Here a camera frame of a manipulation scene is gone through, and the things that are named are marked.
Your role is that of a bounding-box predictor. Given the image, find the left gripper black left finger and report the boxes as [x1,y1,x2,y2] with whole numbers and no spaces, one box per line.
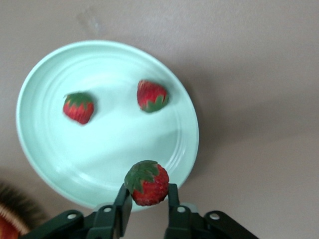
[27,182,133,239]

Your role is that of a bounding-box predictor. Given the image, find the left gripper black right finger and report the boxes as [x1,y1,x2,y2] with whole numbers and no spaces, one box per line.
[163,183,257,239]

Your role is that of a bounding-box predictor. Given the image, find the red strawberry with green cap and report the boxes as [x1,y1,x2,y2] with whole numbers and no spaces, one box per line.
[62,92,95,125]
[124,160,170,207]
[136,79,169,114]

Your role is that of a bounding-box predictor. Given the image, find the pale green round plate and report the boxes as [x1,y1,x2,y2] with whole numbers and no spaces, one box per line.
[15,39,200,214]

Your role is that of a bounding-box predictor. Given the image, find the brown wicker basket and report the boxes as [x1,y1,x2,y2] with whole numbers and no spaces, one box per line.
[0,183,47,236]

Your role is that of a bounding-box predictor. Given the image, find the red apple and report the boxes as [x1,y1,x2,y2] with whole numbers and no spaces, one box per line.
[0,215,19,239]

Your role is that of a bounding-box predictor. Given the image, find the brown table cover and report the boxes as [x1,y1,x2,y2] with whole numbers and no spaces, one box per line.
[0,0,319,239]

